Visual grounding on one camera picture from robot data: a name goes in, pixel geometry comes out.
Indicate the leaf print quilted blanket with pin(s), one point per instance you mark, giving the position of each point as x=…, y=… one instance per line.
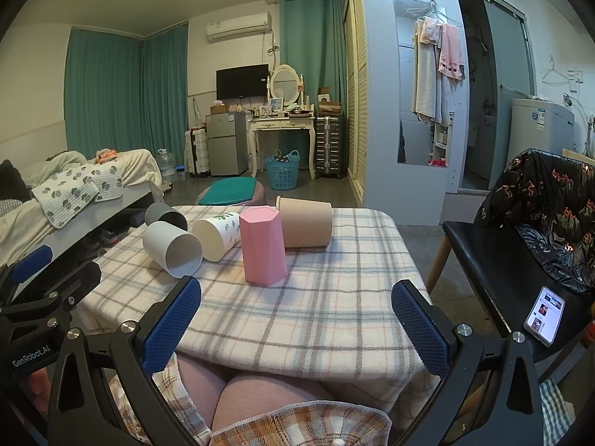
x=69, y=190

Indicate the white washing machine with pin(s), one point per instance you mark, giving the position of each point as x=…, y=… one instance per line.
x=539, y=125

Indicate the round stool with teal cushion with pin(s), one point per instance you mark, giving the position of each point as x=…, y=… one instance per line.
x=232, y=190

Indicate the white vanity table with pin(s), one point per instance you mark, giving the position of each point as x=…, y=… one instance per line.
x=281, y=124

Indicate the frosted glass door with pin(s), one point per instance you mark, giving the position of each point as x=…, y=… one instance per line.
x=506, y=55

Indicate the white air conditioner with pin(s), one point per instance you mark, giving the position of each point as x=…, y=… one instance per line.
x=239, y=27

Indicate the bed with white bedding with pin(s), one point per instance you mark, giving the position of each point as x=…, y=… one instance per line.
x=135, y=162

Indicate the pink hanging towel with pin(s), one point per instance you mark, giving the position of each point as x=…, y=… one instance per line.
x=451, y=55

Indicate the black chair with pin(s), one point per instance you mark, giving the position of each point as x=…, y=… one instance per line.
x=488, y=255

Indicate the light pink hanging cloth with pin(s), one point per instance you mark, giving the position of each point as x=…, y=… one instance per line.
x=430, y=30

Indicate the black television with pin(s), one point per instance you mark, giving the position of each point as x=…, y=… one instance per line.
x=241, y=81

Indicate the beige cup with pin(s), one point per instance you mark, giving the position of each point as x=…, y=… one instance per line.
x=307, y=223

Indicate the white hanging towel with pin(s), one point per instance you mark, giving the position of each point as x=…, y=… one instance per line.
x=425, y=79

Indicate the cardboard boxes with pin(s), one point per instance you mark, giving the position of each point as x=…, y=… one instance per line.
x=330, y=107

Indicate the smartphone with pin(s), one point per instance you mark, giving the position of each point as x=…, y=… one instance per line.
x=544, y=316

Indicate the plaid tablecloth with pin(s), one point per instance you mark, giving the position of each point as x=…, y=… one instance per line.
x=302, y=316

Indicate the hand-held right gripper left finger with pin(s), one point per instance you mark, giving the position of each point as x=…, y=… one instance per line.
x=172, y=320

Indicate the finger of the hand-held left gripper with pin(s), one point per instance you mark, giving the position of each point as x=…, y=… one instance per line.
x=79, y=278
x=30, y=262

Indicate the black floral cloth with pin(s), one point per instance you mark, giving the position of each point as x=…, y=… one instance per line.
x=548, y=195

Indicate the large water jug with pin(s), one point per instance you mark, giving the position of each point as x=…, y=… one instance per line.
x=166, y=165

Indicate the white leaf print cup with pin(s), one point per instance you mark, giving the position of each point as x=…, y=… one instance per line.
x=216, y=237

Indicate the silver suitcase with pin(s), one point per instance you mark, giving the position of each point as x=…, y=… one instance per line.
x=329, y=148

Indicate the plain white cup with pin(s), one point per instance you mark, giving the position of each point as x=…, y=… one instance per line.
x=158, y=241

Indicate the dark cloth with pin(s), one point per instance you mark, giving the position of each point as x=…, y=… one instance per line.
x=9, y=181

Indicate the oval vanity mirror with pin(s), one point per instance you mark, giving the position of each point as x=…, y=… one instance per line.
x=285, y=84

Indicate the tall wall mirror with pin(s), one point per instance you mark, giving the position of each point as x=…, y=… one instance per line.
x=406, y=144

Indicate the dark grey cup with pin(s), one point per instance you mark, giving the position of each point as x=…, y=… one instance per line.
x=160, y=213

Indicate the blue laundry basket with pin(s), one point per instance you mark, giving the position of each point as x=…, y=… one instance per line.
x=281, y=174

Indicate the orange cloth item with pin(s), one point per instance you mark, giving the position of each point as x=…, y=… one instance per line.
x=107, y=156

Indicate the pink hexagonal cup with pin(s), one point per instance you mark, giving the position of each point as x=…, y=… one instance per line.
x=262, y=246

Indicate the person's plaid shirt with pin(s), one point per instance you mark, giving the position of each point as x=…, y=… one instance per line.
x=302, y=422

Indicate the teal curtain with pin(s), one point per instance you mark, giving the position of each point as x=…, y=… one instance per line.
x=162, y=93
x=320, y=55
x=102, y=93

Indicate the small grey fridge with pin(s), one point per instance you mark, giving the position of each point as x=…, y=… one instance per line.
x=225, y=144

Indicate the grey duvet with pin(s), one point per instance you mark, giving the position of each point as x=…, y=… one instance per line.
x=51, y=165

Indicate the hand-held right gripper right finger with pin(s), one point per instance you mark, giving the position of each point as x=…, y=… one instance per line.
x=420, y=330

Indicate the white louvred wardrobe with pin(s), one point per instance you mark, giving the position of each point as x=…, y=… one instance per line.
x=358, y=102

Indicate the person's pink pants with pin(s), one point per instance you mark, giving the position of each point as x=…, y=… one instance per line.
x=251, y=395

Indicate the white suitcase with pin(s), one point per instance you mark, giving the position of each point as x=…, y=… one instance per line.
x=197, y=153

